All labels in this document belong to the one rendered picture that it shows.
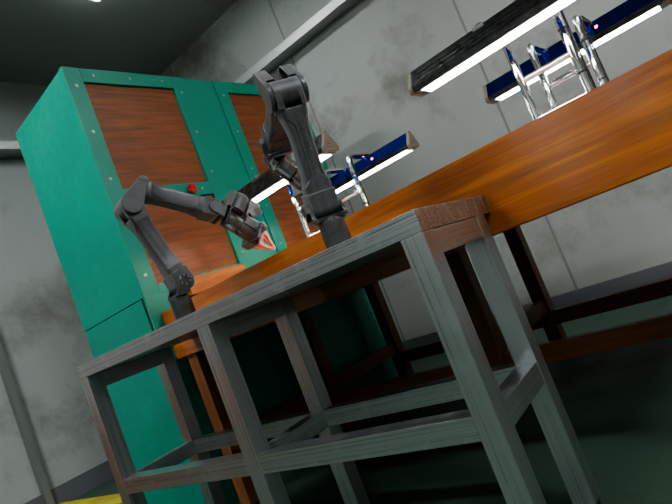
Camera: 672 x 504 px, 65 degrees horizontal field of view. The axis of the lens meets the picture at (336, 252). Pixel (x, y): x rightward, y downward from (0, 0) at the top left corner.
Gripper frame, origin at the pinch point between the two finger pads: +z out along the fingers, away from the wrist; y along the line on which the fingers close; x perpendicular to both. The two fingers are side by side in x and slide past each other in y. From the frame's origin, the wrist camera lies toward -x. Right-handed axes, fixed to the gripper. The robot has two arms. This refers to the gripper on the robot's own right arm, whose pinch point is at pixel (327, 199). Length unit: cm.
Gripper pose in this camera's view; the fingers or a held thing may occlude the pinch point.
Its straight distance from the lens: 157.1
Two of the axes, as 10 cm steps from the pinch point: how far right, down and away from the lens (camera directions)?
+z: 6.9, 4.7, 5.5
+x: -1.2, 8.2, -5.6
